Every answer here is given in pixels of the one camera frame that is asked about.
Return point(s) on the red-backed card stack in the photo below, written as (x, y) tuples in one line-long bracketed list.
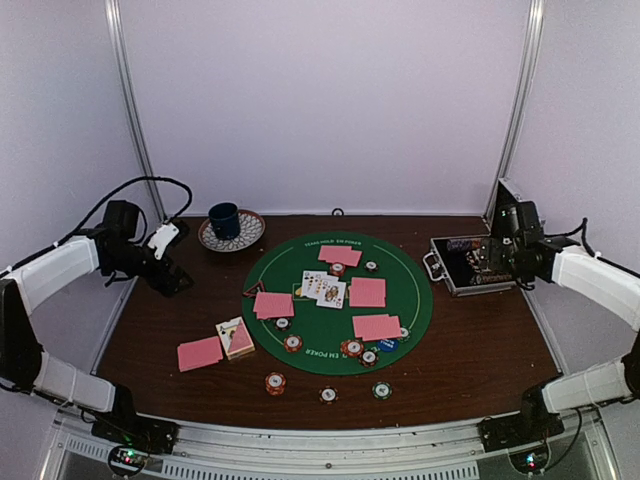
[(200, 353)]

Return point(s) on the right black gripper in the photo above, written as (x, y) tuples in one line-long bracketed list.
[(495, 262)]

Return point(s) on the red-backed playing card deck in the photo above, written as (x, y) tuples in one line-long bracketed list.
[(235, 338)]

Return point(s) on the green 20 chip stack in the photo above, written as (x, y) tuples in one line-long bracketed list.
[(382, 390)]

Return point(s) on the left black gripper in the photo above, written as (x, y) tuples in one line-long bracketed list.
[(168, 288)]

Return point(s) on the red tan 5 chip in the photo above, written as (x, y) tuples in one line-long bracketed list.
[(293, 343), (337, 269)]

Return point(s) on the aluminium poker chip case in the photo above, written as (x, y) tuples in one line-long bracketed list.
[(455, 260)]

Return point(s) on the aluminium frame post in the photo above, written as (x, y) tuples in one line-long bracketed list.
[(118, 42), (528, 64)]

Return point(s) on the left aluminium frame post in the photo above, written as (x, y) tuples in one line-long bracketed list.
[(118, 42)]

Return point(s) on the dark blue mug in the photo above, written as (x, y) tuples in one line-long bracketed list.
[(224, 220)]

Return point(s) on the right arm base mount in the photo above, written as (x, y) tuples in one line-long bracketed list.
[(520, 440)]

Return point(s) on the red tan chip stack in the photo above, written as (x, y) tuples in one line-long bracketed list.
[(275, 383)]

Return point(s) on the face-up queen card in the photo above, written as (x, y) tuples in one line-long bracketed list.
[(331, 293)]

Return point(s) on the aluminium front rail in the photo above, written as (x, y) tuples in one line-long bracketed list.
[(452, 450)]

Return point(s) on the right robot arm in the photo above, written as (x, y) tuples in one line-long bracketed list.
[(591, 305)]

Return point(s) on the right aluminium frame post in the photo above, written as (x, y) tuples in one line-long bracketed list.
[(528, 64)]

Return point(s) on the blue small blind button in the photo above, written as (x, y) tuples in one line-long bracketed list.
[(388, 345)]

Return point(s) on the single red-backed playing card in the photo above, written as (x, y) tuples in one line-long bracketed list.
[(264, 296)]

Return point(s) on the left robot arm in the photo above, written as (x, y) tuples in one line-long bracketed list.
[(108, 248)]

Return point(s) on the round green poker mat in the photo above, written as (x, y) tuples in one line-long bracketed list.
[(408, 296)]

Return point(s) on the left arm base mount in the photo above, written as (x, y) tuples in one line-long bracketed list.
[(135, 449)]

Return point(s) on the red tan 5 chips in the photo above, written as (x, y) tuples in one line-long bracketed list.
[(352, 348)]

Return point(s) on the floral patterned saucer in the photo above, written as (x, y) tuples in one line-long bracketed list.
[(252, 228)]

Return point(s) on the red triangular dealer button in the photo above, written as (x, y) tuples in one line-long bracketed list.
[(252, 291)]

